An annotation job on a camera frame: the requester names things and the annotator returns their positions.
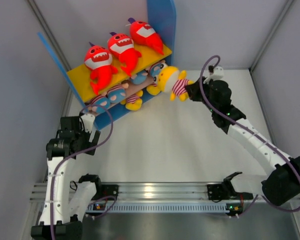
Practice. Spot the yellow frog plush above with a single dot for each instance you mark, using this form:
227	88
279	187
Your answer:
172	81
153	89

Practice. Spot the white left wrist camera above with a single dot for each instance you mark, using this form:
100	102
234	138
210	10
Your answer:
88	122

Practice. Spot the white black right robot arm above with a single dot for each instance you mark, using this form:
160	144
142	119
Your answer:
281	181

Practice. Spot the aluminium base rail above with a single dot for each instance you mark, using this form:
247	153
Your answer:
162	192

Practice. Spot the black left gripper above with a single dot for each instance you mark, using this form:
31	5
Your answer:
87	135

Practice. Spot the blue yellow toy shelf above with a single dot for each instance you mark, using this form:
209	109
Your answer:
162	16

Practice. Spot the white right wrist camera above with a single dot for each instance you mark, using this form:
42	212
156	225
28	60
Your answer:
215	73

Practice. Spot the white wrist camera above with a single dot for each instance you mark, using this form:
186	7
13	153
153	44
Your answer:
88	122
215	73

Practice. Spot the yellow frog plush face down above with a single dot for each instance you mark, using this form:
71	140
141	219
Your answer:
133	102

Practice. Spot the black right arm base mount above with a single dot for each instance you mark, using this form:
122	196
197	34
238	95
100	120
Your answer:
217	193

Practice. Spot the yellow frog plush back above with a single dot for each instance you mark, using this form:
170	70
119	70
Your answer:
172	81

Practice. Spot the red shark plush mouth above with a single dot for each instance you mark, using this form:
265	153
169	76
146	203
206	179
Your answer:
122	47

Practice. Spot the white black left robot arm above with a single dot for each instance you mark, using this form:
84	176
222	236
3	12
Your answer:
62	214

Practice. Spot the boy doll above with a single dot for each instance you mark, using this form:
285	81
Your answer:
139	77
96	103
155	69
117	93

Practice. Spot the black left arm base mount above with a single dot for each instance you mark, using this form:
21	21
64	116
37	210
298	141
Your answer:
106	190

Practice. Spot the white slotted cable duct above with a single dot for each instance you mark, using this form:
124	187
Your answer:
190	207

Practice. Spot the red shark plush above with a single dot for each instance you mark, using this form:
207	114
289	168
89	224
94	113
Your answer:
144	34
99	61

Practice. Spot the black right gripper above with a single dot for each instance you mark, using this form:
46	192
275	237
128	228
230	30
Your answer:
193	90

